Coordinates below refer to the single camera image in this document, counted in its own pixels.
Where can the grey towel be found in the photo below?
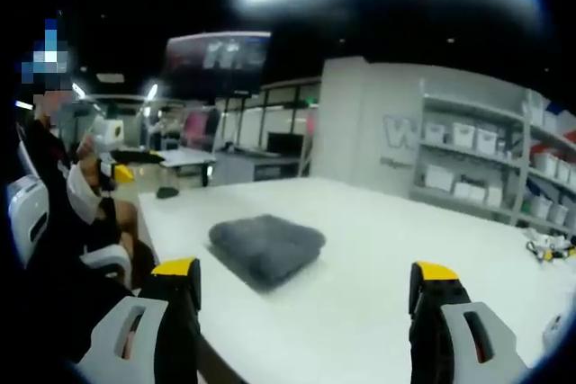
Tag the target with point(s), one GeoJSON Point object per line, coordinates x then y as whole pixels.
{"type": "Point", "coordinates": [267, 247]}

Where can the person's left hand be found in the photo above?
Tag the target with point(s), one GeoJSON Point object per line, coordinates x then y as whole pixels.
{"type": "Point", "coordinates": [85, 148]}

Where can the person's bare leg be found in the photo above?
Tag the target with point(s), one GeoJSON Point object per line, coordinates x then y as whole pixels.
{"type": "Point", "coordinates": [126, 222]}

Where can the small dark object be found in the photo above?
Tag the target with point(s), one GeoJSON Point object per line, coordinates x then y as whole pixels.
{"type": "Point", "coordinates": [166, 192]}

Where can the white background table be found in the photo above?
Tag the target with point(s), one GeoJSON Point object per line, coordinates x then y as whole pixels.
{"type": "Point", "coordinates": [186, 160]}

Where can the white chair armrest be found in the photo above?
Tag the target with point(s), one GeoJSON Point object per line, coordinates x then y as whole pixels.
{"type": "Point", "coordinates": [110, 260]}

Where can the white chest-worn device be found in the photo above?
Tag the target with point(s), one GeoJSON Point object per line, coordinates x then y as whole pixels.
{"type": "Point", "coordinates": [27, 217]}

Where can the person's dark clothed torso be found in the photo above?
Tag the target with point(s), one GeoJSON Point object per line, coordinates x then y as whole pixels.
{"type": "Point", "coordinates": [49, 276]}

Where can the pile of small tools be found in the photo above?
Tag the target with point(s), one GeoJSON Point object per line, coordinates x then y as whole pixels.
{"type": "Point", "coordinates": [551, 249]}

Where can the hanging dark display screen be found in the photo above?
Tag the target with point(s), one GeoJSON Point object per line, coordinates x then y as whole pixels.
{"type": "Point", "coordinates": [216, 62]}

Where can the grey background counter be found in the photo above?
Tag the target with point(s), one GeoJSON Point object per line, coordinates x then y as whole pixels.
{"type": "Point", "coordinates": [258, 166]}

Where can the grey metal shelf unit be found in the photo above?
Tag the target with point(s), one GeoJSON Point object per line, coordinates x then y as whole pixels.
{"type": "Point", "coordinates": [517, 163]}

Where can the black background monitor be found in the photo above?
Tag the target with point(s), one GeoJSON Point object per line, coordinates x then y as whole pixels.
{"type": "Point", "coordinates": [283, 142]}

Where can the row of white storage bins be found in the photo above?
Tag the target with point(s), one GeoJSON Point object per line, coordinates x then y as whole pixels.
{"type": "Point", "coordinates": [477, 136]}

